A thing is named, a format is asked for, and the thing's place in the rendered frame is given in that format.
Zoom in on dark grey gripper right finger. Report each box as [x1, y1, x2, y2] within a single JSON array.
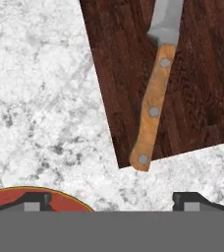
[[172, 192, 224, 213]]

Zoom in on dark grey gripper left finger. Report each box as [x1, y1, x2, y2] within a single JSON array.
[[0, 192, 53, 213]]

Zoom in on red plate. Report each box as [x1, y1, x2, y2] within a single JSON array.
[[0, 186, 94, 213]]

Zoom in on dark wooden cutting board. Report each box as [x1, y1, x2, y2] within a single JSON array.
[[79, 0, 224, 169]]

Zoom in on wooden-handled kitchen knife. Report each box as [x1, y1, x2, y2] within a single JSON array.
[[129, 0, 185, 172]]

